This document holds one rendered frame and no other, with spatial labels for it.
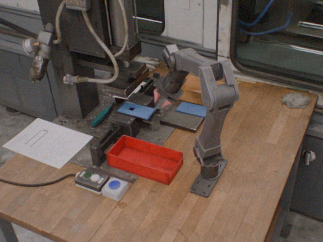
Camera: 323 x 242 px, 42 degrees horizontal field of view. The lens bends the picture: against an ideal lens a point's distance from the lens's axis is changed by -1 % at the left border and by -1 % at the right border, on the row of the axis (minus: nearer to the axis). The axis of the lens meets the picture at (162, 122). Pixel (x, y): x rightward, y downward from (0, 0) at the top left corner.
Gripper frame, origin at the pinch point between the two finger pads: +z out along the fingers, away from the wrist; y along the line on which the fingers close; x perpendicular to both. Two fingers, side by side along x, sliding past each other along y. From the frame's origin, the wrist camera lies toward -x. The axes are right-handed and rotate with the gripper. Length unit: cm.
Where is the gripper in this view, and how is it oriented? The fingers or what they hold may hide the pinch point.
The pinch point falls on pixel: (159, 103)
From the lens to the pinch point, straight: 160.6
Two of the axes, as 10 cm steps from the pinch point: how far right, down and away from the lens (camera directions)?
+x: -4.6, 5.4, -7.1
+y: -8.0, -6.0, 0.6
